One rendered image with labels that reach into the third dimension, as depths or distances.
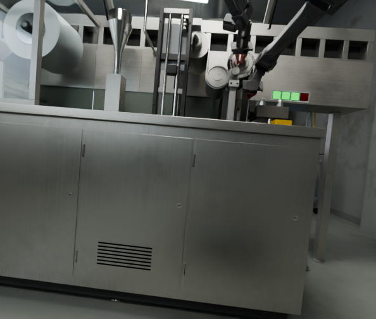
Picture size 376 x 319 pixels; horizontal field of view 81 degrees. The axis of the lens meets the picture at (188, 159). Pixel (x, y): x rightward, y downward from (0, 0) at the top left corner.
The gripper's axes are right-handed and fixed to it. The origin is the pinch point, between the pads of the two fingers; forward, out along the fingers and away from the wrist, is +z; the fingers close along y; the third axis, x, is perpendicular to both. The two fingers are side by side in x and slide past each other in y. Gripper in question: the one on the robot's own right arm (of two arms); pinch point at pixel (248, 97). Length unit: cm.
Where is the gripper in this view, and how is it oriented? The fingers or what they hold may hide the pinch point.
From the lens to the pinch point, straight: 128.7
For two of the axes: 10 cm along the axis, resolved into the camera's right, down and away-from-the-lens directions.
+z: 0.1, 4.6, 8.9
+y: 9.9, 1.0, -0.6
